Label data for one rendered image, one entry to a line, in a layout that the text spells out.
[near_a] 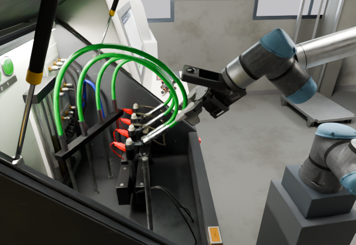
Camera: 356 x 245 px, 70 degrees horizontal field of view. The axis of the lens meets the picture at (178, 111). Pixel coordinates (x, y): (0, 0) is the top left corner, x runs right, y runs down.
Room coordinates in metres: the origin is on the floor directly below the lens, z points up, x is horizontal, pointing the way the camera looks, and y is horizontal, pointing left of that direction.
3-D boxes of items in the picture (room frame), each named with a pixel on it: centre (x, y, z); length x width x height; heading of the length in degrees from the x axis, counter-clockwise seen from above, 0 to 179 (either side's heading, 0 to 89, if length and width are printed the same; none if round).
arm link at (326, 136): (0.72, -0.54, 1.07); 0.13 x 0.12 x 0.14; 0
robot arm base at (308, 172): (0.73, -0.54, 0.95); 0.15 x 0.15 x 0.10
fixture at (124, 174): (0.77, 0.16, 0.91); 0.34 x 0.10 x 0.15; 3
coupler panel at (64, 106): (0.88, 0.43, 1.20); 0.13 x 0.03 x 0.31; 3
